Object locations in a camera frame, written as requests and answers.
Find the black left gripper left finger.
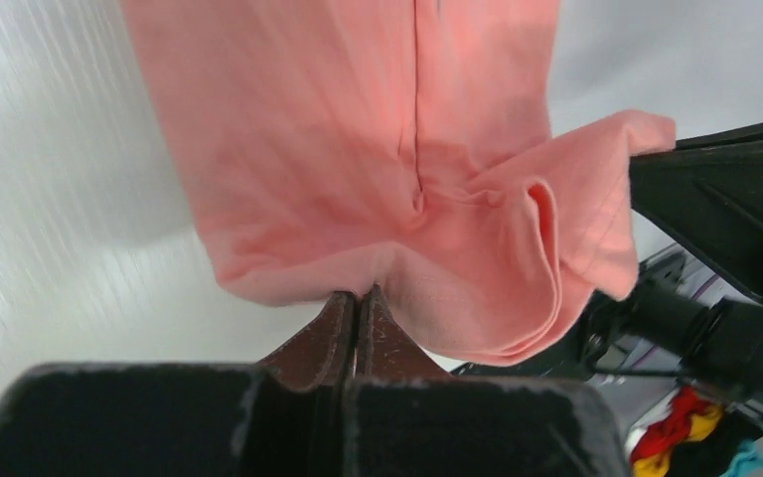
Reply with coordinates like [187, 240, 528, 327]
[0, 293, 357, 476]

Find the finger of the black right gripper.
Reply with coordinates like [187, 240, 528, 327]
[629, 122, 763, 305]

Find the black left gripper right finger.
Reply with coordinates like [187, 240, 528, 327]
[345, 286, 632, 476]

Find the pink t shirt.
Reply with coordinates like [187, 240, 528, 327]
[121, 1, 676, 366]

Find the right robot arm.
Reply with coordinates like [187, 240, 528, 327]
[458, 123, 763, 400]

